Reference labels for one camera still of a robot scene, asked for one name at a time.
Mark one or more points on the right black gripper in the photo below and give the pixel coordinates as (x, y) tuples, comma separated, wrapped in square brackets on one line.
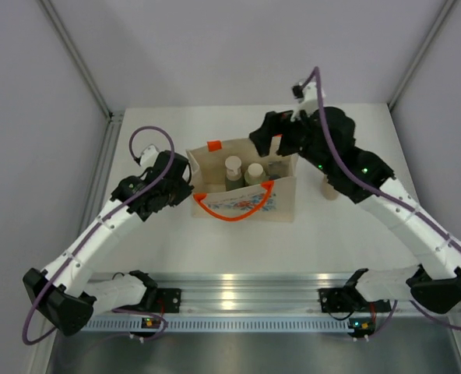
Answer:
[(274, 125)]

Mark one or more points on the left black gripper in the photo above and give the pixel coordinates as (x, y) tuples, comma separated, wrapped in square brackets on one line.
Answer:
[(184, 191)]

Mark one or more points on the canvas bag with orange handles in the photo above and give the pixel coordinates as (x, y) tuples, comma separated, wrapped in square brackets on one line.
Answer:
[(272, 200)]

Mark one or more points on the grey-green pump bottle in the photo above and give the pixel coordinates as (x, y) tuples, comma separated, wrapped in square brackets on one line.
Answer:
[(234, 178)]

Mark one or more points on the beige pump bottle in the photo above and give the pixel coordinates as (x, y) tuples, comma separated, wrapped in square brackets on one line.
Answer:
[(327, 191)]

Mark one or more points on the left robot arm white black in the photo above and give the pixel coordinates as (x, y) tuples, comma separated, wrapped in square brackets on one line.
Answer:
[(63, 292)]

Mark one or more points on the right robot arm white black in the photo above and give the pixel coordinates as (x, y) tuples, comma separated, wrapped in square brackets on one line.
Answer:
[(434, 282)]

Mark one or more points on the small dark-cap jar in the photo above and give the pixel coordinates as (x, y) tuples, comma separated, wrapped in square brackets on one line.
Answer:
[(278, 169)]

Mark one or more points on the light green round-cap bottle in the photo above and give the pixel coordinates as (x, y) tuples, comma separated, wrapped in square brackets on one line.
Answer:
[(255, 174)]

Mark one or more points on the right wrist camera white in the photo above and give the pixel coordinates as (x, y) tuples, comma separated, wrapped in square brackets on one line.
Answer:
[(308, 103)]

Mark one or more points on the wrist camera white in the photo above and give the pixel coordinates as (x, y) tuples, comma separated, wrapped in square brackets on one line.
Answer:
[(308, 103), (148, 156)]

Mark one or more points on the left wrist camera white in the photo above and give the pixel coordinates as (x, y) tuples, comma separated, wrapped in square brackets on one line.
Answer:
[(148, 156)]

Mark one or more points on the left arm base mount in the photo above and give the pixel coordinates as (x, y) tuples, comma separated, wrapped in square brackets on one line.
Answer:
[(167, 300)]

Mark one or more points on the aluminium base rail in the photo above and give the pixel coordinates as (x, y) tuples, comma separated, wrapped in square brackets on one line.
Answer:
[(252, 294)]

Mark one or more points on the right frame post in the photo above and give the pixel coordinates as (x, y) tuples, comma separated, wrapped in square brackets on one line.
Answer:
[(418, 57)]

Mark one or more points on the frame post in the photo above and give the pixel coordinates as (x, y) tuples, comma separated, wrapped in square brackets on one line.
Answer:
[(51, 13), (418, 57)]

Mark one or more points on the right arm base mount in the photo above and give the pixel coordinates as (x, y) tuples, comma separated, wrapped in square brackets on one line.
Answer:
[(335, 300)]

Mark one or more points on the slotted cable duct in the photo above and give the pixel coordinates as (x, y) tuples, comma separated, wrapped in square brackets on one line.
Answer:
[(177, 324)]

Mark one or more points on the left frame post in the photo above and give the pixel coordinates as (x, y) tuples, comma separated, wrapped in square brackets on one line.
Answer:
[(51, 13)]

